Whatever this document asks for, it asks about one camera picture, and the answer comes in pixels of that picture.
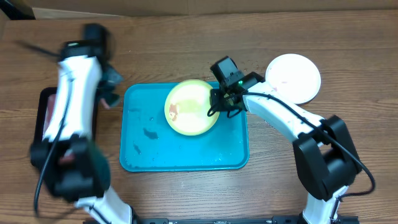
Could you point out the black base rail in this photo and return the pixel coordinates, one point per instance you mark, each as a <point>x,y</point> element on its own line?
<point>236,221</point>

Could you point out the brown cardboard backdrop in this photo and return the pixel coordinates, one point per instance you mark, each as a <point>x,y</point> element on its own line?
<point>194,7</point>

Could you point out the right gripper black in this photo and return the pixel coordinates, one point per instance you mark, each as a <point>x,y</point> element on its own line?
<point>215,96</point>

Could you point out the yellow green round plate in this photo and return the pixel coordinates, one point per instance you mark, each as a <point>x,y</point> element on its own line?
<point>186,108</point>

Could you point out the green and pink sponge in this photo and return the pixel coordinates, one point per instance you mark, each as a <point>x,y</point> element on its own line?
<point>109,100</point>

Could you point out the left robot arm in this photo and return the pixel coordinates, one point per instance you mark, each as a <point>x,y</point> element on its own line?
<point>70,164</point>

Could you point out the teal plastic serving tray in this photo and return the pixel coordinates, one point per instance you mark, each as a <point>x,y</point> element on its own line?
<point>149,144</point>

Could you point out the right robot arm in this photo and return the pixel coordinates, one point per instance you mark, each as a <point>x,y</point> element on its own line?
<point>326,159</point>

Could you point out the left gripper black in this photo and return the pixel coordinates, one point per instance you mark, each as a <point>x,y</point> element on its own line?
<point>117,78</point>

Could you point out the white round plate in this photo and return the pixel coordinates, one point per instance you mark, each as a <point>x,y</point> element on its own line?
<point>295,77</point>

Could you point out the black tray with red liquid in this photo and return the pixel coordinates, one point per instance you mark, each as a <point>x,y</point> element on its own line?
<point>44,114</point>

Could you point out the dark object top left corner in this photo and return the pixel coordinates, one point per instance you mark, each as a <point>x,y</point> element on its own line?
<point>14,12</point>

